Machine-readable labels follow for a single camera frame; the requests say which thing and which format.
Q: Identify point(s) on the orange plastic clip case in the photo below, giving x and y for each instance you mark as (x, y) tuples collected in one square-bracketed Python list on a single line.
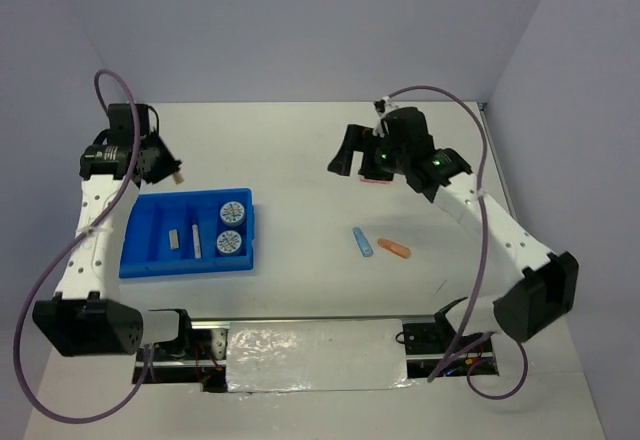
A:
[(394, 247)]

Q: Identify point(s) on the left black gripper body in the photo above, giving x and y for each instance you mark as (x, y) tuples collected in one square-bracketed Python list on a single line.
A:
[(163, 162)]

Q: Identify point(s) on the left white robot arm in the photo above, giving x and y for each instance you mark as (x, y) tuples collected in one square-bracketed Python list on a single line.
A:
[(86, 316)]

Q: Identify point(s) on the blue white marker pen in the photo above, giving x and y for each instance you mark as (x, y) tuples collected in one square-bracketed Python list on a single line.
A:
[(196, 241)]

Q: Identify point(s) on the pink stapler refill case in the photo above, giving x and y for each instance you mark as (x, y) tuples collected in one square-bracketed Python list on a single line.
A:
[(375, 181)]

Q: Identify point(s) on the small yellow eraser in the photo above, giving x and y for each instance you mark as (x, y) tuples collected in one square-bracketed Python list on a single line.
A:
[(178, 178)]

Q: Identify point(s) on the grey eraser block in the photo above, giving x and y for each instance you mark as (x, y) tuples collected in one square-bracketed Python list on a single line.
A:
[(174, 239)]

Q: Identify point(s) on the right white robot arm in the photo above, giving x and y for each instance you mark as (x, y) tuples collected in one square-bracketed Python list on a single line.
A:
[(540, 284)]

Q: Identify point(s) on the silver foil sheet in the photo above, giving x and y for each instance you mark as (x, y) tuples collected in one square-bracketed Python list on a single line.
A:
[(309, 356)]

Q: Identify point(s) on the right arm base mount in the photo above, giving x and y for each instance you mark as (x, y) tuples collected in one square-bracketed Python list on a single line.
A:
[(425, 345)]

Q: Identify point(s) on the blue plastic divided tray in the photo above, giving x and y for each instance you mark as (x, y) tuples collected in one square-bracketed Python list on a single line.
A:
[(146, 251)]

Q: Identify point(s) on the blue round tape tin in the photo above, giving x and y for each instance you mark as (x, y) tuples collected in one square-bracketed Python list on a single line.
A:
[(232, 213)]

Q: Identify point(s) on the blue plastic clip case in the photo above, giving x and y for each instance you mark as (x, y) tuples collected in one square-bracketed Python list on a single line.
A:
[(362, 242)]

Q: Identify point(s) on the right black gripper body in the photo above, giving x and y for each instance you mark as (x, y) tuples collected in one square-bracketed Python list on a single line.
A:
[(390, 159)]

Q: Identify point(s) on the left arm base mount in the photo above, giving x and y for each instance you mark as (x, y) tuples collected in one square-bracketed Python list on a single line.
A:
[(198, 360)]

